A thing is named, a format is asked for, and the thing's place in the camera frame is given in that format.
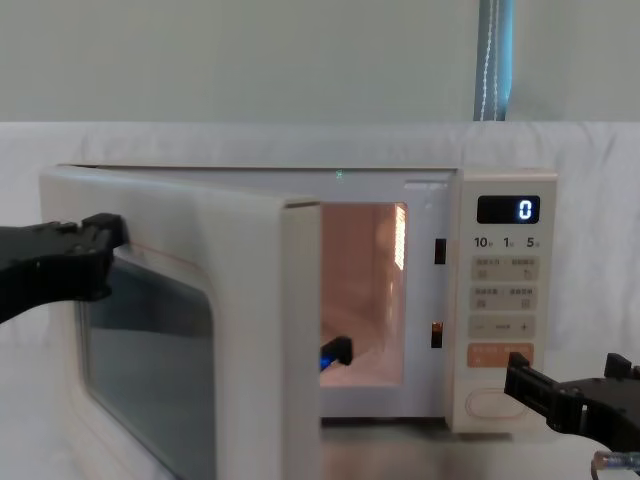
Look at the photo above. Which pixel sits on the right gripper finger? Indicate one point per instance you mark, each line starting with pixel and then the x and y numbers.
pixel 620 367
pixel 545 395

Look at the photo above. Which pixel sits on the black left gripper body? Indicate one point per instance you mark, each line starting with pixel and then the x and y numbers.
pixel 20 270

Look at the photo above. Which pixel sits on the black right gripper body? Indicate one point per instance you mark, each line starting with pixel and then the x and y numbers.
pixel 610 415

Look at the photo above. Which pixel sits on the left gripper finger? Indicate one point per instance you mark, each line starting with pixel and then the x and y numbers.
pixel 95 232
pixel 80 272

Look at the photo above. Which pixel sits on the oven control panel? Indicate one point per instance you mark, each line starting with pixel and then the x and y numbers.
pixel 500 310

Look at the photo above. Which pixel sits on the cream oven door with window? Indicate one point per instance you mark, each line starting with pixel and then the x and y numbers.
pixel 240 260

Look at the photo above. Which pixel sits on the glass oven plate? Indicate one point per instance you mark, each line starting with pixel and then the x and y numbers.
pixel 372 371

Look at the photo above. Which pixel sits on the cream microwave oven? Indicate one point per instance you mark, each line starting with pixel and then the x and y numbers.
pixel 375 190

